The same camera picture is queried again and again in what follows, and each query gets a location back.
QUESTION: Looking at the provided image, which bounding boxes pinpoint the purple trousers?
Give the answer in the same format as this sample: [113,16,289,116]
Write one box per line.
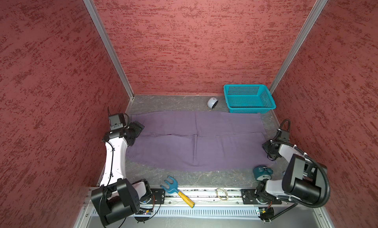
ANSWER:
[126,111,274,171]

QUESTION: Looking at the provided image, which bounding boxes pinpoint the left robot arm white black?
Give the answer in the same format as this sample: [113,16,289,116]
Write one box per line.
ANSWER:
[91,121,153,227]

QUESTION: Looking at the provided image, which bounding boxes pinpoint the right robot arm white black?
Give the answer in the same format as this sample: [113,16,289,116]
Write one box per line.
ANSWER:
[254,139,331,208]

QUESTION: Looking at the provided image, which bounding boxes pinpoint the teal plastic basket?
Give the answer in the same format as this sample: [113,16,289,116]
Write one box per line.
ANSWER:
[223,84,276,114]

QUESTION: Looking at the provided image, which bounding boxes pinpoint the white round mug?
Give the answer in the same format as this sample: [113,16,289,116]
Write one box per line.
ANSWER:
[207,97,219,110]

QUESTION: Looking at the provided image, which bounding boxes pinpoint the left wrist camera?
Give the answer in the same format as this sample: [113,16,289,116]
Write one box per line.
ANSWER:
[108,113,127,131]

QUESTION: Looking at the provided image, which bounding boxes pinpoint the black corrugated cable conduit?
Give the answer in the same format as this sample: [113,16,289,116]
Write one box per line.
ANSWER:
[265,118,331,223]

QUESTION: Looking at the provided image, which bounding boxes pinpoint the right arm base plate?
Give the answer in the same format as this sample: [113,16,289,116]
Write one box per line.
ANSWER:
[240,189,282,205]

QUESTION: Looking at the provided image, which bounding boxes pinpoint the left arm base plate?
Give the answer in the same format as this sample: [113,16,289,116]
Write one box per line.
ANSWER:
[146,188,165,204]

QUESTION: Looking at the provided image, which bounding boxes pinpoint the blue fork tool yellow handle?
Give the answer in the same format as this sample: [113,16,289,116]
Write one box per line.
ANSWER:
[160,176,195,208]

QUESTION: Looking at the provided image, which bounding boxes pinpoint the white slotted cable duct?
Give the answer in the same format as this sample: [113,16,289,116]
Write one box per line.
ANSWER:
[90,206,268,220]

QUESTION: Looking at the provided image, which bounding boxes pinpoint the aluminium frame rail front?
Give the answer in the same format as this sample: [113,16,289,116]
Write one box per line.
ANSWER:
[84,186,322,207]

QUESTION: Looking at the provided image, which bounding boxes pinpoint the left aluminium corner post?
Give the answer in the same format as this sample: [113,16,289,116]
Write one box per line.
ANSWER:
[83,0,134,101]

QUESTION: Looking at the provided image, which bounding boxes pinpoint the aluminium corner post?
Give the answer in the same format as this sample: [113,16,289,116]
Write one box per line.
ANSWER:
[83,0,134,101]
[269,0,328,94]

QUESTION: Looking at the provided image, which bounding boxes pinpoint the right aluminium corner post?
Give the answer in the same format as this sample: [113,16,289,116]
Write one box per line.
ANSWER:
[269,0,328,94]

